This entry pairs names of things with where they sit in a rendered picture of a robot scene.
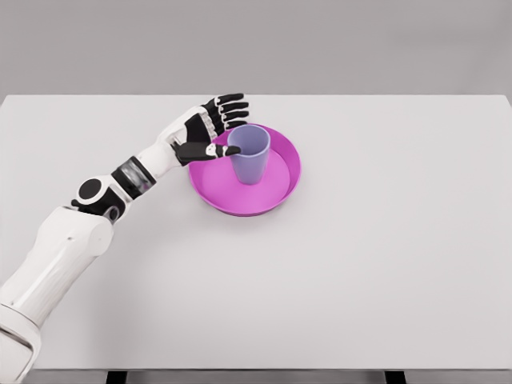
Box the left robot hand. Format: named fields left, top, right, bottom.
left=158, top=93, right=250, bottom=167

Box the magenta round plate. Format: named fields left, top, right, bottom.
left=188, top=123, right=302, bottom=218

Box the lavender plastic cup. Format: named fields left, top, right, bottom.
left=226, top=124, right=272, bottom=186

